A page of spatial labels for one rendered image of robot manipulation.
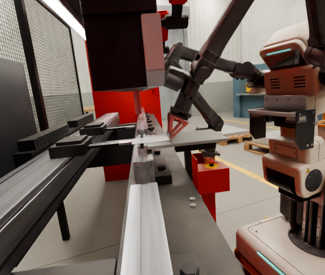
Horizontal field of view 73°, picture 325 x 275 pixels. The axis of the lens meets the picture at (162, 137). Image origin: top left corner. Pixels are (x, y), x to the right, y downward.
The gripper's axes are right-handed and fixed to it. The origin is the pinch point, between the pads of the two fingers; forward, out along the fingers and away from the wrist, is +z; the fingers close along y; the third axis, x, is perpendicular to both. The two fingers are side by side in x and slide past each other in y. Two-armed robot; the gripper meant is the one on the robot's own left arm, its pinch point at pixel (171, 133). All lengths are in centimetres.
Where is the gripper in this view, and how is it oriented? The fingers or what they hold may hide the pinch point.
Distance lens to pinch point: 79.3
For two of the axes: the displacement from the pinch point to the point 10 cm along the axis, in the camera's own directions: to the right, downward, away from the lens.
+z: -3.8, 9.1, 1.6
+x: 9.2, 3.5, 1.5
